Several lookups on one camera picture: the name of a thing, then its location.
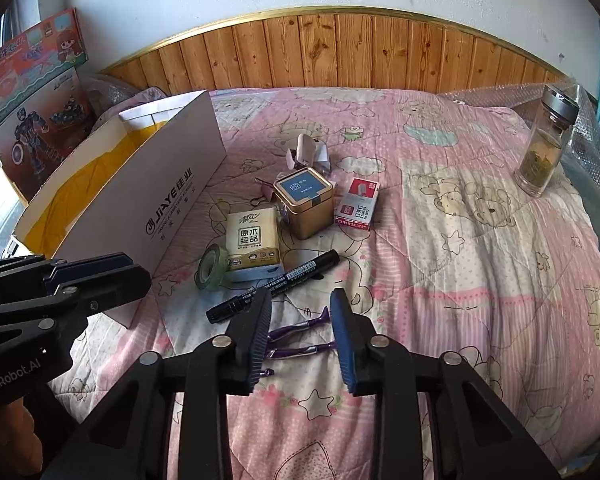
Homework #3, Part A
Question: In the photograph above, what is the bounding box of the black marker pen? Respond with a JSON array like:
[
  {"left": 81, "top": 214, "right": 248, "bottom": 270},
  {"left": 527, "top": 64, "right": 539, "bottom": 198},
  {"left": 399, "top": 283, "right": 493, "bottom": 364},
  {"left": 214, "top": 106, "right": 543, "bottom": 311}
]
[{"left": 206, "top": 249, "right": 340, "bottom": 324}]

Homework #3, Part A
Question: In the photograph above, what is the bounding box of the green tape roll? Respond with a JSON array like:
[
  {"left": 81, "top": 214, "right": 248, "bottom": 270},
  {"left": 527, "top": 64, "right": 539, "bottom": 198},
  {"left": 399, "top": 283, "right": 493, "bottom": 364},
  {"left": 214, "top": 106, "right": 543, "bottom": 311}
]
[{"left": 195, "top": 244, "right": 230, "bottom": 290}]

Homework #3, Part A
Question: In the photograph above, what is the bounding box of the yellow tissue pack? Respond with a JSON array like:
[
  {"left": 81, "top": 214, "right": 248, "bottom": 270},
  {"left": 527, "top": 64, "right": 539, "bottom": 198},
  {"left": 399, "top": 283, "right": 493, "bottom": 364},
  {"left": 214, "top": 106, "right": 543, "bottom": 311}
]
[{"left": 225, "top": 207, "right": 284, "bottom": 283}]

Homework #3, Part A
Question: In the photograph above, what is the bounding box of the pink binder clip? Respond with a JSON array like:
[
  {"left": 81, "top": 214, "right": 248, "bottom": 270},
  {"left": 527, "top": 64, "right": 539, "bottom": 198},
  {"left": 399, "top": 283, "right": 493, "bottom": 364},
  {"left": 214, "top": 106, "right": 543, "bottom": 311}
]
[{"left": 249, "top": 178, "right": 276, "bottom": 208}]

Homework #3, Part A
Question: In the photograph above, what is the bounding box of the gold square tin box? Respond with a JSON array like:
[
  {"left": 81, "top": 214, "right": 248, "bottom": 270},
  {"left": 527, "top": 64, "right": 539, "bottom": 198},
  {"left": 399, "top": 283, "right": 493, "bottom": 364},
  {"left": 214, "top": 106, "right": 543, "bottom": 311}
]
[{"left": 273, "top": 168, "right": 335, "bottom": 240}]

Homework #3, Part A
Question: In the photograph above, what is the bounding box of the person left hand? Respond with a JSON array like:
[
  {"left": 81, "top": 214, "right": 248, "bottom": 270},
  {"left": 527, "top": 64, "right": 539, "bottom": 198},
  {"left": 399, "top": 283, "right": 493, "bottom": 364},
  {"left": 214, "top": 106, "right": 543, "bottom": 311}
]
[{"left": 0, "top": 398, "right": 43, "bottom": 477}]

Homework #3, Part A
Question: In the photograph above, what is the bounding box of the white cardboard box yellow tape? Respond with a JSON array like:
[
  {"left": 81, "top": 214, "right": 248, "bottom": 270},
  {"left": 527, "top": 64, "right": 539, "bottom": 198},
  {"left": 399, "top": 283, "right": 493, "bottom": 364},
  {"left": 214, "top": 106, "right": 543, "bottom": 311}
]
[{"left": 12, "top": 89, "right": 229, "bottom": 330}]

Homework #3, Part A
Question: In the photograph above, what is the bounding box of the robot toy box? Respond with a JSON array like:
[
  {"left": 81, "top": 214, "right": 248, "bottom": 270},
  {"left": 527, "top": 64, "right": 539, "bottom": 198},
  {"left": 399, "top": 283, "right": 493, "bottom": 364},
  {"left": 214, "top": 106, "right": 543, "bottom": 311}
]
[{"left": 0, "top": 68, "right": 95, "bottom": 200}]

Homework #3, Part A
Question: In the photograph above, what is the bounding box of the pink cartoon quilt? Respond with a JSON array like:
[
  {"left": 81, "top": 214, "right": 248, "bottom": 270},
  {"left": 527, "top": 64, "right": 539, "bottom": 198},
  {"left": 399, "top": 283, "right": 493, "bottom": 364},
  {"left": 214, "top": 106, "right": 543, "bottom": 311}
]
[{"left": 50, "top": 88, "right": 600, "bottom": 467}]

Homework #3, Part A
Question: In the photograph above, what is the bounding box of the red white staples box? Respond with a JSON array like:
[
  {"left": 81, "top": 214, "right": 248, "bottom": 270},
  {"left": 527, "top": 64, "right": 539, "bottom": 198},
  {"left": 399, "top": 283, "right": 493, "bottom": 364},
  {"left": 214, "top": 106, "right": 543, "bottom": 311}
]
[{"left": 335, "top": 178, "right": 380, "bottom": 231}]

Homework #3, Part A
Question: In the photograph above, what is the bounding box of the white power adapter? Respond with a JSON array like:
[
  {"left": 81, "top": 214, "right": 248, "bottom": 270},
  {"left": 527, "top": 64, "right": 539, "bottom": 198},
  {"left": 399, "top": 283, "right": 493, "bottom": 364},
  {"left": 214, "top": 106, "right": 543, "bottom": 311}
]
[{"left": 312, "top": 141, "right": 332, "bottom": 176}]

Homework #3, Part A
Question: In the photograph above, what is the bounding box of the colourful girl toy box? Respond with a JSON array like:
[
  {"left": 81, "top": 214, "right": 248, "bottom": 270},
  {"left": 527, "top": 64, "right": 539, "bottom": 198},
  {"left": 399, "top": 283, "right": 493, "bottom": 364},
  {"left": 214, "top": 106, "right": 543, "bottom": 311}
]
[{"left": 0, "top": 9, "right": 88, "bottom": 125}]

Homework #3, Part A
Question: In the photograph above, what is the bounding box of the glass tea bottle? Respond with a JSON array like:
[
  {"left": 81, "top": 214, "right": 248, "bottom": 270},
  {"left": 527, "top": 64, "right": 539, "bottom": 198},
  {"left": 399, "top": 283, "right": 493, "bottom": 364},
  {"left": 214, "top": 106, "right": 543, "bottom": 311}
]
[{"left": 513, "top": 84, "right": 580, "bottom": 197}]

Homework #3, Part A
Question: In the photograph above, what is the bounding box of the wooden headboard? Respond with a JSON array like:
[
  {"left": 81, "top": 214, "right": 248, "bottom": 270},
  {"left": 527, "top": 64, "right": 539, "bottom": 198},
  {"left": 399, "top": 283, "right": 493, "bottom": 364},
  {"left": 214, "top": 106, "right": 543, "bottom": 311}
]
[{"left": 104, "top": 6, "right": 565, "bottom": 94}]

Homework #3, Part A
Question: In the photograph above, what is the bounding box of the bubble wrap sheet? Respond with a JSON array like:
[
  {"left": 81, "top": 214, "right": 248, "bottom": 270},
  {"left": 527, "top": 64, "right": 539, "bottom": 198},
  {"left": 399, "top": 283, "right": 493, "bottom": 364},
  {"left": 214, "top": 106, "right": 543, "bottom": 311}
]
[{"left": 444, "top": 79, "right": 600, "bottom": 196}]

